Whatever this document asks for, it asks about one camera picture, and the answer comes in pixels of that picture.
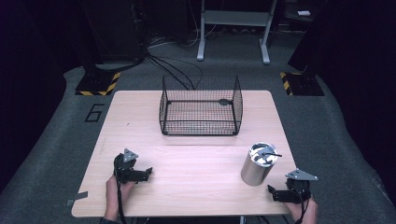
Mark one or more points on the black straw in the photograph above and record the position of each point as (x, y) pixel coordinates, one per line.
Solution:
(273, 154)

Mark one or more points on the white metal stand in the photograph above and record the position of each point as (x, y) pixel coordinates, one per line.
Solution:
(236, 18)

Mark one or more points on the person's right hand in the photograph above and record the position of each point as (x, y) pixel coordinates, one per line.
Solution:
(303, 212)

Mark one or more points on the grey tape strip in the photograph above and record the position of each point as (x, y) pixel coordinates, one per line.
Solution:
(77, 198)

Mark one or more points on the small white box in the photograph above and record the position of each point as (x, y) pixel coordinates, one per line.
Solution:
(304, 13)

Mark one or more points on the person's left hand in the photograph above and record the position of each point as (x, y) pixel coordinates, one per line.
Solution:
(113, 188)

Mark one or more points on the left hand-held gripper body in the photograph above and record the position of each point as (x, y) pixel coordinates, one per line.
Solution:
(124, 169)

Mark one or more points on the black base with hazard stripes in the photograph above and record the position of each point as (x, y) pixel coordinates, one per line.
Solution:
(302, 84)
(98, 84)

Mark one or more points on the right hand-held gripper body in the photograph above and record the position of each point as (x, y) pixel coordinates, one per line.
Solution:
(299, 186)

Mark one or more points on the silver metal cup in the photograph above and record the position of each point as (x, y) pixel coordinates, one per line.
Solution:
(257, 169)

